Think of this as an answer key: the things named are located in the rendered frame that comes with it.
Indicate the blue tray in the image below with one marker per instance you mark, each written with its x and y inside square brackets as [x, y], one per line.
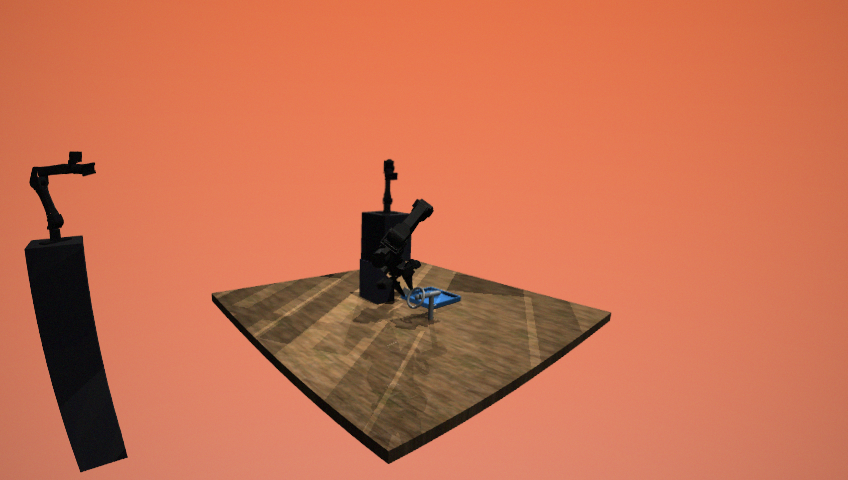
[443, 299]

